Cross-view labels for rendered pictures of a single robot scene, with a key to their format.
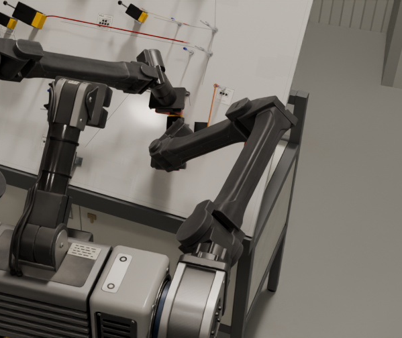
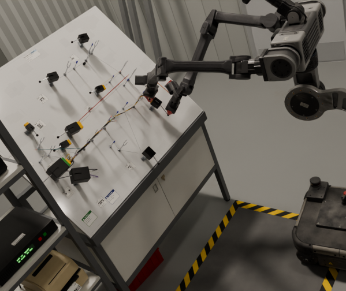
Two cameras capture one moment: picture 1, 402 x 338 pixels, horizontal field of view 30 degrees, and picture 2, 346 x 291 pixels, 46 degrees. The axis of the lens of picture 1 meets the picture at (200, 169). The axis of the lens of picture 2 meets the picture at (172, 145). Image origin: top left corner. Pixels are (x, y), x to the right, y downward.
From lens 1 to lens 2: 2.20 m
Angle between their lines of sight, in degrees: 48
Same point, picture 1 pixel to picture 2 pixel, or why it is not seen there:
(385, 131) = not seen: hidden behind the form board
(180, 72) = (129, 94)
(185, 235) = (274, 20)
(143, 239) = (179, 163)
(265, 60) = (141, 64)
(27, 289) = (311, 21)
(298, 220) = not seen: hidden behind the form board
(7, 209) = (137, 224)
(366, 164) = not seen: hidden behind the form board
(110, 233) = (171, 176)
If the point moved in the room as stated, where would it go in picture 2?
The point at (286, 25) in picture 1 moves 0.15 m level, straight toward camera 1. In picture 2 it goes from (132, 51) to (151, 48)
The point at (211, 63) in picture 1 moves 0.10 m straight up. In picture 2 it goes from (132, 82) to (126, 68)
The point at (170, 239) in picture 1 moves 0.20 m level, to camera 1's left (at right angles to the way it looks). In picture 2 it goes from (185, 150) to (177, 170)
